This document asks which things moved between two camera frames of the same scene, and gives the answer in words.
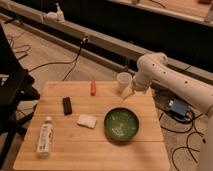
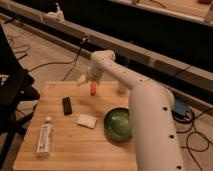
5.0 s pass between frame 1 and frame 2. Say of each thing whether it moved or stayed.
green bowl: stayed
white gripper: moved
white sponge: stayed
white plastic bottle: stayed
